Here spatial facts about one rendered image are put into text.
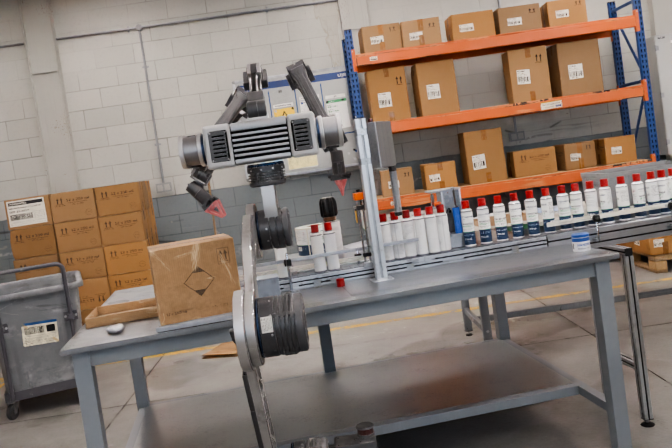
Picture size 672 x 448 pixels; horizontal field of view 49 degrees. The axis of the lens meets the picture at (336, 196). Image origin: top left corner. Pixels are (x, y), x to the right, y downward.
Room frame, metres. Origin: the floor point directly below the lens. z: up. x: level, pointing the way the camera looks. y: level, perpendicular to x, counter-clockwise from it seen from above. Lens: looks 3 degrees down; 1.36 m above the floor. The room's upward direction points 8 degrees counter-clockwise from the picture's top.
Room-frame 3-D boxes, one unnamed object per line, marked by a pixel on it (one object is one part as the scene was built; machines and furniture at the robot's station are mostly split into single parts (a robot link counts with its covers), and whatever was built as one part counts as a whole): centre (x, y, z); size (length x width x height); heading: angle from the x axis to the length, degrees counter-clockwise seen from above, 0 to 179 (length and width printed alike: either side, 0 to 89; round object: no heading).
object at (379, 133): (3.07, -0.19, 1.38); 0.17 x 0.10 x 0.19; 153
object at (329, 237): (3.12, 0.05, 0.98); 0.05 x 0.05 x 0.20
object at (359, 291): (3.31, 0.08, 0.82); 2.10 x 1.31 x 0.02; 98
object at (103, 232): (6.50, 2.22, 0.70); 1.20 x 0.82 x 1.39; 97
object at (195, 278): (2.74, 0.57, 0.99); 0.30 x 0.24 x 0.27; 106
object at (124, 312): (3.00, 0.91, 0.85); 0.30 x 0.26 x 0.04; 98
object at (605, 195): (3.31, -1.21, 0.98); 0.05 x 0.05 x 0.20
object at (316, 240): (3.12, 0.11, 0.98); 0.05 x 0.05 x 0.20
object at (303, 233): (3.74, 0.13, 0.95); 0.20 x 0.20 x 0.14
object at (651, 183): (3.34, -1.44, 0.98); 0.05 x 0.05 x 0.20
